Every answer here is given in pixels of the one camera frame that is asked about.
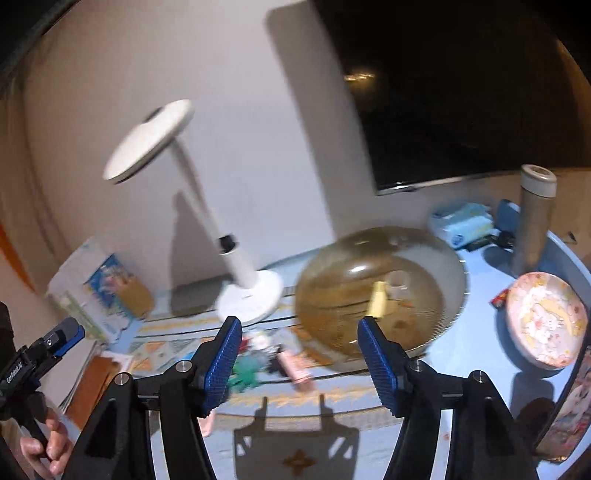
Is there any teal translucent toy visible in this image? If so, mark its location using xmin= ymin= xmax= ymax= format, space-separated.
xmin=228 ymin=352 xmax=270 ymax=393

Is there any pink oval case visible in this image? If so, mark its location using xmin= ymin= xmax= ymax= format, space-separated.
xmin=276 ymin=350 xmax=315 ymax=392

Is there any person's left hand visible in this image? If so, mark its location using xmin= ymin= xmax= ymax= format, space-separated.
xmin=18 ymin=405 xmax=75 ymax=478

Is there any brown leather notebook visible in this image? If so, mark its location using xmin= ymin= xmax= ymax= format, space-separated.
xmin=66 ymin=356 xmax=120 ymax=430

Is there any row of standing books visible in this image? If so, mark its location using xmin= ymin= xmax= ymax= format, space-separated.
xmin=47 ymin=237 xmax=135 ymax=344

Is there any woven pen holder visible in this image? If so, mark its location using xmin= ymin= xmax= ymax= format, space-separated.
xmin=117 ymin=277 xmax=154 ymax=318

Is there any pink cartoon plate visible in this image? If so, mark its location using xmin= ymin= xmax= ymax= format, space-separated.
xmin=505 ymin=272 xmax=588 ymax=371

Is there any patterned blue table mat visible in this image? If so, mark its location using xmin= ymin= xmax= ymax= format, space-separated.
xmin=124 ymin=248 xmax=468 ymax=480

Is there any white desk lamp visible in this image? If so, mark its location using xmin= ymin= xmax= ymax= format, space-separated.
xmin=102 ymin=99 xmax=283 ymax=326

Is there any blue tissue pack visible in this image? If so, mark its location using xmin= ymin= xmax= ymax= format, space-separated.
xmin=428 ymin=203 xmax=494 ymax=250

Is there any beige thermos bottle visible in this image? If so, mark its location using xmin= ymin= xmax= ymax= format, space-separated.
xmin=510 ymin=164 xmax=557 ymax=277

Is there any dark television screen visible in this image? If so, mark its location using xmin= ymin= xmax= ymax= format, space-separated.
xmin=314 ymin=1 xmax=590 ymax=193

